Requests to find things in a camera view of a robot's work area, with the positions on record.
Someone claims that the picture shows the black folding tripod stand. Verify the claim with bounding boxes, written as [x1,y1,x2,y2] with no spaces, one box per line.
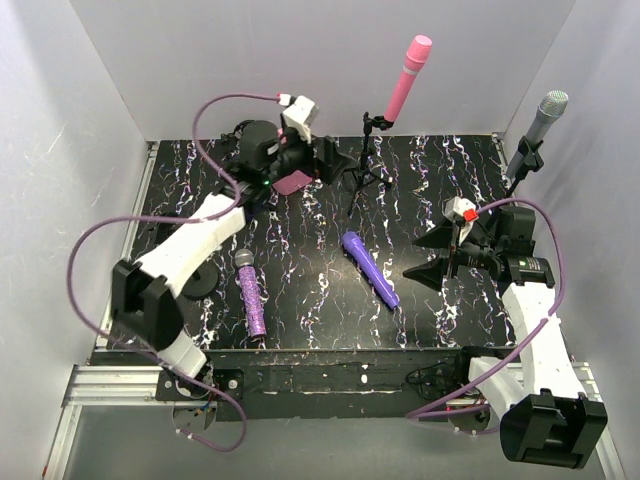
[342,112,393,217]

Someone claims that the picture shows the black round-base mic stand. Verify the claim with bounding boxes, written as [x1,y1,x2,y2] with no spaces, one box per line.
[503,136,544,199]

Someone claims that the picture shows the pink microphone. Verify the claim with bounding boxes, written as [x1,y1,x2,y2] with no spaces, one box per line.
[383,35,432,126]

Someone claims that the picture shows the purple glitter microphone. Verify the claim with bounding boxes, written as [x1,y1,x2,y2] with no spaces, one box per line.
[234,249,266,338]

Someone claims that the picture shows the silver microphone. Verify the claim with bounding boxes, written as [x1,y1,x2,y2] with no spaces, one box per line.
[506,90,569,180]

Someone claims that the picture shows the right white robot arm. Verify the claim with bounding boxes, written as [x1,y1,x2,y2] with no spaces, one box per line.
[403,198,608,469]

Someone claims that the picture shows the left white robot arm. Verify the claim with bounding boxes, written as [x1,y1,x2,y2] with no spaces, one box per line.
[110,121,352,378]

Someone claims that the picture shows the black clip mic stand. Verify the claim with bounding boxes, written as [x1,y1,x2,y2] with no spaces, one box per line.
[149,214,221,301]

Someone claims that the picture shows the pink metronome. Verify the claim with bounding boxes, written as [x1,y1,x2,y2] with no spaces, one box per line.
[273,128,312,196]

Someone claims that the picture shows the purple plastic microphone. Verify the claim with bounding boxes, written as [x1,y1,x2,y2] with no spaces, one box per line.
[342,231,399,310]

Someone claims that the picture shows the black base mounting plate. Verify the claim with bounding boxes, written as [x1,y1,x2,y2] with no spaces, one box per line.
[154,347,516,424]

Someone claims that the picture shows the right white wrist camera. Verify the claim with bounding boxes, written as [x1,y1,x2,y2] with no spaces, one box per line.
[444,196,479,244]

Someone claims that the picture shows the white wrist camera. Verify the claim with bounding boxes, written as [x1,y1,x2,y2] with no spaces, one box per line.
[444,196,479,244]
[278,93,318,144]

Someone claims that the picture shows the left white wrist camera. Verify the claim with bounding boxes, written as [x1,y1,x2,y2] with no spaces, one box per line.
[278,93,318,144]

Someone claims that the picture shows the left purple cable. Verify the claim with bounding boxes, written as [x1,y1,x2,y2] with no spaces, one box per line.
[66,92,291,452]

